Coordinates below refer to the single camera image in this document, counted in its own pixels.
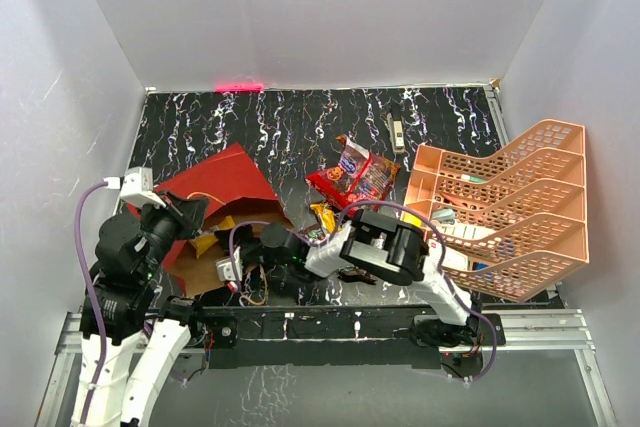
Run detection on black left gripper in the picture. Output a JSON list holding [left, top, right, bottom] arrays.
[[137, 187, 210, 278]]

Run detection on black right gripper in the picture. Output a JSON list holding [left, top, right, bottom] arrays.
[[215, 223, 291, 266]]

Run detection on red brown paper bag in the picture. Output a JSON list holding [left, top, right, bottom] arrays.
[[157, 144, 293, 297]]

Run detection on brown candy packet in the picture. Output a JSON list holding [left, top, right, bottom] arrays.
[[300, 223, 329, 244]]

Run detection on orange candy wrapper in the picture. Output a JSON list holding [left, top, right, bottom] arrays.
[[309, 202, 336, 235]]

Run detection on silver brown chocolate packet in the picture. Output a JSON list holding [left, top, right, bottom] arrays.
[[338, 269, 377, 285]]

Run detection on red cookie snack bag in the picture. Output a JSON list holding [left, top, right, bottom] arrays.
[[305, 135, 400, 209]]

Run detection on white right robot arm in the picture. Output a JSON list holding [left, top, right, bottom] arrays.
[[225, 209, 482, 348]]

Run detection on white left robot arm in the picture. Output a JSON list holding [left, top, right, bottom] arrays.
[[71, 191, 209, 426]]

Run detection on yellow snack bag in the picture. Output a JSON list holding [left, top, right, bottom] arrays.
[[189, 216, 235, 259]]

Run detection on pink tape strip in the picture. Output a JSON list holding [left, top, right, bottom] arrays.
[[215, 82, 264, 93]]

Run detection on yellow item in organizer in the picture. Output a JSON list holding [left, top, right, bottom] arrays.
[[401, 212, 422, 227]]

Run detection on beige stapler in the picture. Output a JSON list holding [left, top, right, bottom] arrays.
[[387, 105, 405, 154]]

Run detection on peach plastic file organizer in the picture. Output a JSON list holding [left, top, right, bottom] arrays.
[[404, 119, 590, 302]]

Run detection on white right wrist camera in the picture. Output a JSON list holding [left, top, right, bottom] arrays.
[[215, 249, 243, 293]]

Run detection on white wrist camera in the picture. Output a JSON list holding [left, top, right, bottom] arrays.
[[103, 167, 166, 209], [215, 249, 243, 293]]

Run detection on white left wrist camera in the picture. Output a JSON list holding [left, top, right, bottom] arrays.
[[103, 167, 166, 209]]

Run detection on black front mounting rail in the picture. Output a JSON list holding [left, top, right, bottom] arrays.
[[184, 305, 487, 369]]

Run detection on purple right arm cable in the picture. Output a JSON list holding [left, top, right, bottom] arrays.
[[227, 199, 499, 383]]

